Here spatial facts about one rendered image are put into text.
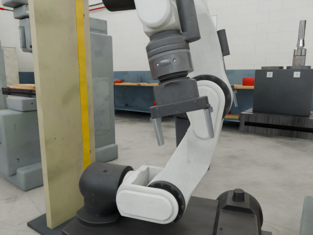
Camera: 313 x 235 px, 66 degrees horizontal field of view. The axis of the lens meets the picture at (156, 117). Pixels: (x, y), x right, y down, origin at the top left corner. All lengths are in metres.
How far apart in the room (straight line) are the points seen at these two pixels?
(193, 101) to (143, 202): 0.42
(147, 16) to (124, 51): 6.71
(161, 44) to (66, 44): 1.37
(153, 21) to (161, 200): 0.51
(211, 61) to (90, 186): 0.57
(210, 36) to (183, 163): 0.37
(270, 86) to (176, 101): 0.72
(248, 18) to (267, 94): 4.58
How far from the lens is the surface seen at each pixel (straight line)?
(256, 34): 5.57
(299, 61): 1.18
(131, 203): 0.81
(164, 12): 0.47
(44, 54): 1.71
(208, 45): 0.70
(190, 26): 0.50
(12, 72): 8.72
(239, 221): 0.94
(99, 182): 0.88
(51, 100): 1.72
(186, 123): 2.64
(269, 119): 1.10
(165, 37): 0.48
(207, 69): 0.69
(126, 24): 7.23
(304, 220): 1.86
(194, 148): 0.70
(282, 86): 1.14
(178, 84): 0.48
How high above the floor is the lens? 1.08
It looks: 10 degrees down
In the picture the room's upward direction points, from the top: straight up
